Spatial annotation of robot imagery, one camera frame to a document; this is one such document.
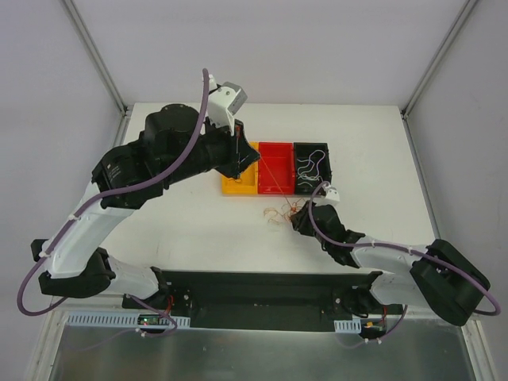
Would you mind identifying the orange wire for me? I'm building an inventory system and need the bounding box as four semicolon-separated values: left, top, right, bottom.
233;154;306;225

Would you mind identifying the white wire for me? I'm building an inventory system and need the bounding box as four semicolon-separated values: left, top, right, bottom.
295;149;332;189

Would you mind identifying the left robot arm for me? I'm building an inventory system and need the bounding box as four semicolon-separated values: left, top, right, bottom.
32;102;260;309

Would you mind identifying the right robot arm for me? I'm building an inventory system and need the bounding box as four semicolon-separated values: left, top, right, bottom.
290;202;491;326

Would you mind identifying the yellow plastic bin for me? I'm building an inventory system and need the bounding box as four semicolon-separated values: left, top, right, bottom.
221;162;259;196

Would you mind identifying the red plastic bin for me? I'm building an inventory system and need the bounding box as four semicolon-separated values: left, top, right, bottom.
258;142;295;195

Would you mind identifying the black plastic bin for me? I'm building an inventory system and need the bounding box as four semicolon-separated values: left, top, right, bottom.
293;142;332;196

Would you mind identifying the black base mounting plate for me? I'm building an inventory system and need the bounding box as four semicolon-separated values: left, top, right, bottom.
146;271;403;332

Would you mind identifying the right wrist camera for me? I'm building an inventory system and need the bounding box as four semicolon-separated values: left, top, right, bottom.
320;182;341;206

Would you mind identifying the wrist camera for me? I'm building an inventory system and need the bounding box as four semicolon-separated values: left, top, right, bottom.
207;75;248;128
320;182;341;206

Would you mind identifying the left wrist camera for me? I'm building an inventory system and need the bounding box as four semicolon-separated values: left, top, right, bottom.
207;75;248;128

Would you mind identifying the right aluminium table rail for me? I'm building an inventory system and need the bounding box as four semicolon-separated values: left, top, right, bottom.
401;114;448;240

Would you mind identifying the aluminium table rail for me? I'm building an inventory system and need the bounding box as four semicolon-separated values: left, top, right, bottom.
401;114;448;240
25;110;133;381

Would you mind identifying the right white cable duct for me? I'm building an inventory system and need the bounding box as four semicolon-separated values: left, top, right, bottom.
333;318;362;334

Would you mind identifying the white cable duct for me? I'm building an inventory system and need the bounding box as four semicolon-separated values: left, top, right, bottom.
333;318;362;334
67;311;175;329

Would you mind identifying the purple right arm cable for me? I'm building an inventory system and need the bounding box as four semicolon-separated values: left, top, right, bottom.
307;181;502;317

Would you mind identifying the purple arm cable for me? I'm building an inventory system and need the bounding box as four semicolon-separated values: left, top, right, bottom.
307;181;502;317
17;67;210;318

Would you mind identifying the left aluminium frame post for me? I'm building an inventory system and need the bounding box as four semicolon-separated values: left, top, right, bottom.
60;0;129;116

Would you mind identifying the aluminium frame post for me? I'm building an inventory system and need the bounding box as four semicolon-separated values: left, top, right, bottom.
60;0;129;116
401;0;481;121

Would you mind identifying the left white cable duct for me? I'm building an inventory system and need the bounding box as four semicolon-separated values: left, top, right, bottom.
67;311;175;329

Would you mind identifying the left aluminium table rail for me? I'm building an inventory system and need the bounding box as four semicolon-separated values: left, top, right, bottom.
25;110;133;381

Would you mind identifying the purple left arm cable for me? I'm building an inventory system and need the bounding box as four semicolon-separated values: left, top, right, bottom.
17;67;210;318

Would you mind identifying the right aluminium frame post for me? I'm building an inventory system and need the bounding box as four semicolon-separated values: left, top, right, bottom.
401;0;481;121

